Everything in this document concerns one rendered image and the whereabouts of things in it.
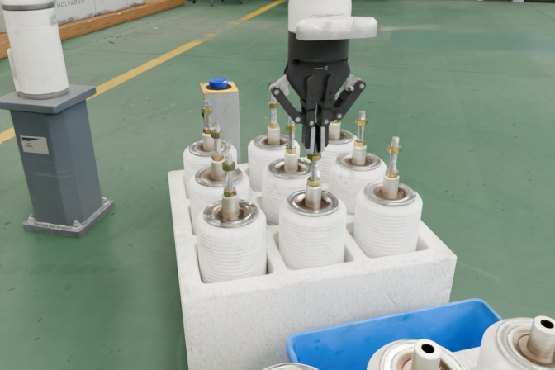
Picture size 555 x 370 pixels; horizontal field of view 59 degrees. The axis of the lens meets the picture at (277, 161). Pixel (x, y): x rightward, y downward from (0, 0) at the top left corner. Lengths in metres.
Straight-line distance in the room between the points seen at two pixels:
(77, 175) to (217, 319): 0.56
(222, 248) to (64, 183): 0.55
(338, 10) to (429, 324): 0.45
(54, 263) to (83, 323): 0.21
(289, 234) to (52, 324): 0.46
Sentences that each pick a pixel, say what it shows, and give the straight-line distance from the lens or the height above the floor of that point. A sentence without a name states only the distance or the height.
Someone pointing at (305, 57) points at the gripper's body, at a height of 0.47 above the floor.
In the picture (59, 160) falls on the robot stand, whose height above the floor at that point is 0.18.
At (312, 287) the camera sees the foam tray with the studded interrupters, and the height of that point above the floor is 0.17.
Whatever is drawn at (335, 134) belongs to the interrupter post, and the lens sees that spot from 0.92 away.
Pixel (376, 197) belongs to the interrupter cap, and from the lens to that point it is 0.72.
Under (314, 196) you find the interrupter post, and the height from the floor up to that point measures 0.27.
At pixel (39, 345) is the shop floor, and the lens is 0.92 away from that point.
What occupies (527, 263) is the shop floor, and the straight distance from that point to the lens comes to 1.12.
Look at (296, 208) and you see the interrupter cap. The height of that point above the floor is 0.25.
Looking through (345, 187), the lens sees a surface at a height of 0.22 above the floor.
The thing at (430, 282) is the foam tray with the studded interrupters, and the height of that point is 0.14.
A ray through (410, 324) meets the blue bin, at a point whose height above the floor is 0.10.
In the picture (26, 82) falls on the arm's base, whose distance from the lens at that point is 1.10.
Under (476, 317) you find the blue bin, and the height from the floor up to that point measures 0.09.
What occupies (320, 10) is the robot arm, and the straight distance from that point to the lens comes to 0.58.
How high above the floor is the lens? 0.59
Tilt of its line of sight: 25 degrees down
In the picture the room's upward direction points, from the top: straight up
